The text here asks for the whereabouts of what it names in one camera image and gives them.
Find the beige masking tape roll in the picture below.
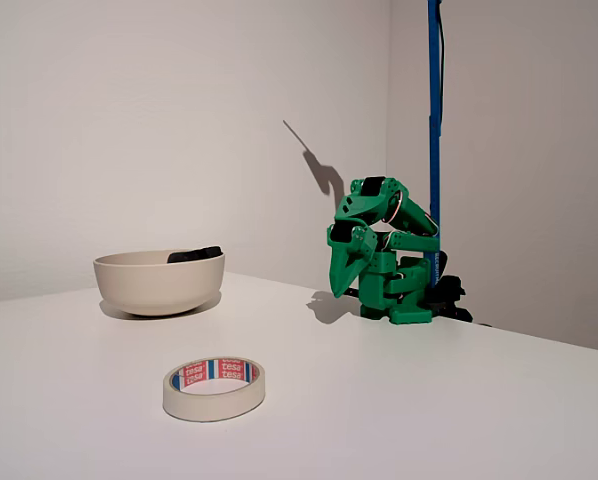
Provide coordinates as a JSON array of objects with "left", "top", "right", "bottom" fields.
[{"left": 162, "top": 356, "right": 267, "bottom": 423}]

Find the large black table clamp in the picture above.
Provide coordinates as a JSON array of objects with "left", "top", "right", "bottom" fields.
[{"left": 425, "top": 272, "right": 475, "bottom": 324}]

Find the blue pole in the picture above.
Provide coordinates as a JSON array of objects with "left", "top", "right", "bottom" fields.
[{"left": 426, "top": 0, "right": 446, "bottom": 291}]

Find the black object in bowl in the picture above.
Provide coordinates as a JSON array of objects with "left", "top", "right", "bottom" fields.
[{"left": 166, "top": 244, "right": 224, "bottom": 265}]

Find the beige bowl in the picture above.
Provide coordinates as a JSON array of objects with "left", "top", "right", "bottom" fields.
[{"left": 92, "top": 248, "right": 227, "bottom": 317}]

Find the wrist servo cable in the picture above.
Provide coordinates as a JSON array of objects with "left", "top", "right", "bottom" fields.
[{"left": 389, "top": 188, "right": 406, "bottom": 224}]

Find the black cable on pole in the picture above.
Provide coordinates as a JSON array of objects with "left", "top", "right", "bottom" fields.
[{"left": 437, "top": 0, "right": 449, "bottom": 131}]

